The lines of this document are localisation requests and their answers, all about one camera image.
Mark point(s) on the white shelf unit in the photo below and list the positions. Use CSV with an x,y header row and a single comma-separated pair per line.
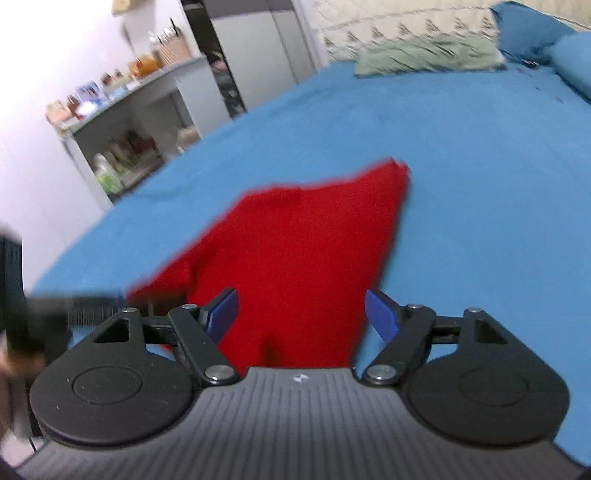
x,y
120,130

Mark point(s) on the green pillow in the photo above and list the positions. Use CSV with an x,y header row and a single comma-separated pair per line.
x,y
445,53

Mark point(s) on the blue rolled duvet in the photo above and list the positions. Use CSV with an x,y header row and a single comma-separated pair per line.
x,y
571,58

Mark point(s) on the cream patterned pillow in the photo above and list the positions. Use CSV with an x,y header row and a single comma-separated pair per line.
x,y
345,42

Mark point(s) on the red knit garment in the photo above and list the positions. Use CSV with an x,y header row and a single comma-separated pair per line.
x,y
301,260

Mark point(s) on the blue bed sheet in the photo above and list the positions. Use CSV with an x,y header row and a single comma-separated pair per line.
x,y
497,217

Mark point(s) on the blue pillow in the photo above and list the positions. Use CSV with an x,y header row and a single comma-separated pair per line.
x,y
526,35

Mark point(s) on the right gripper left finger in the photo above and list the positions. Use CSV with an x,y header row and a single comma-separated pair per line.
x,y
134,376

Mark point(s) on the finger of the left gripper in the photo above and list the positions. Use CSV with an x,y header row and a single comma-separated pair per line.
x,y
74,306

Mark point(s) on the white wardrobe cabinet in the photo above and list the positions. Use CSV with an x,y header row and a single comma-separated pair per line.
x,y
257,49

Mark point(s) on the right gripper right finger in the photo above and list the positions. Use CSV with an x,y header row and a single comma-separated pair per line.
x,y
467,378

